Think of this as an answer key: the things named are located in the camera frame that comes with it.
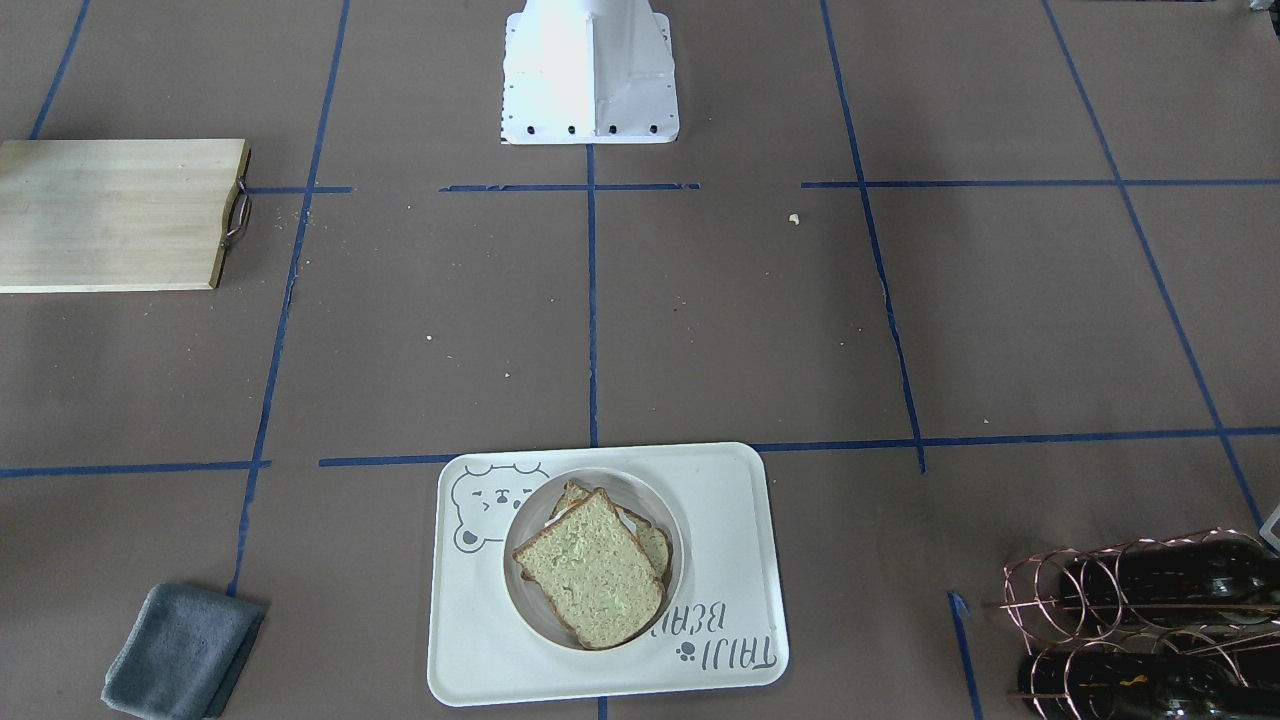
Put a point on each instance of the grey folded cloth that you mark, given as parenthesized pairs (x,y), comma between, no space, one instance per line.
(184,656)

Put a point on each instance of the copper wire bottle rack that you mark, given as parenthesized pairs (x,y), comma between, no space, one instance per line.
(1178,628)

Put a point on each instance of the white round plate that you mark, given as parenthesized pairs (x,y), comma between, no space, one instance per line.
(625,489)

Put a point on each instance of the dark wine bottle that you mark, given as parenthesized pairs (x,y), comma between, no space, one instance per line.
(1229,581)
(1114,685)

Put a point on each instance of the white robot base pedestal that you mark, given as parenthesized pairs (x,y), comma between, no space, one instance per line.
(578,72)

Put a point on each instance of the wooden cutting board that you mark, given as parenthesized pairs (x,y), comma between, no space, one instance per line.
(130,214)

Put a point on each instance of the cream serving tray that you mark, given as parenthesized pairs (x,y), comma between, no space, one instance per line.
(726,627)

